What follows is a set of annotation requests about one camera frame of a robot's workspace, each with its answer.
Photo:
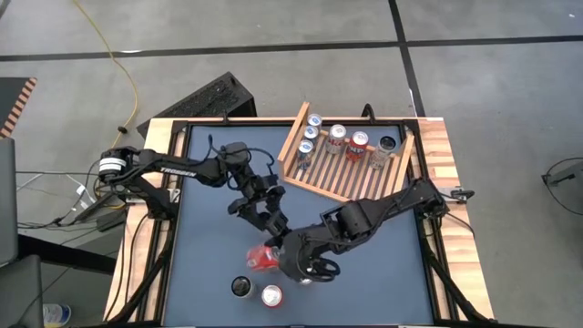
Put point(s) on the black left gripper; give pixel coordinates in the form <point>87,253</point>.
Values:
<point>266,214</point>

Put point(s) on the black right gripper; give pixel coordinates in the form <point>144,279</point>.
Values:
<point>305,253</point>

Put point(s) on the red Fanta strawberry can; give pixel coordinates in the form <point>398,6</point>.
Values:
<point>360,138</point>
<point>272,295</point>
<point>259,260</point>

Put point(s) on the silver Diet Coke can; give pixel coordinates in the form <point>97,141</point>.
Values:
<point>337,132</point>
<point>305,282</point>

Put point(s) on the wooden slatted shelf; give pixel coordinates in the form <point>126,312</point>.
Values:
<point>319,189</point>

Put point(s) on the blue silver Red Bull can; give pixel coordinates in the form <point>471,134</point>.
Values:
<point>314,119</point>
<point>305,146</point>
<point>311,132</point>

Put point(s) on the Celsius Peach Vibe can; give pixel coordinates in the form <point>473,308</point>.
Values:
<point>387,142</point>

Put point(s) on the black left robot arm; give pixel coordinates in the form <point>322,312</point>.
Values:
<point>173,166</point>

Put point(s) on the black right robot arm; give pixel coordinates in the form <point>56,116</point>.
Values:
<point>391,205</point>

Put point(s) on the black-topped silver can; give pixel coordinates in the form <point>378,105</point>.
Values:
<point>241,285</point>

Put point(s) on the blue-grey table mat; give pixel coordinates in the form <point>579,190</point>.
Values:
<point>196,255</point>

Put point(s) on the black table clamp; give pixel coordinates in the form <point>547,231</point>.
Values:
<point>368,113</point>

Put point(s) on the black perforated metal box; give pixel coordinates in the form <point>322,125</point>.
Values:
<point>209,98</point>

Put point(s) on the black power adapter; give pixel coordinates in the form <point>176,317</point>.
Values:
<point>109,222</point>

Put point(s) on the black floor beam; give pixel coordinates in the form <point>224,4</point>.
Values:
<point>64,254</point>

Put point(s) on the white blue yellow container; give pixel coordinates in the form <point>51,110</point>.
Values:
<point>57,314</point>

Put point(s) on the grey chair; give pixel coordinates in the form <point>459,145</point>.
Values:
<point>9,205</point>

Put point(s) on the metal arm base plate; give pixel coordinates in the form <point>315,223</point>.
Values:
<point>444,193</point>

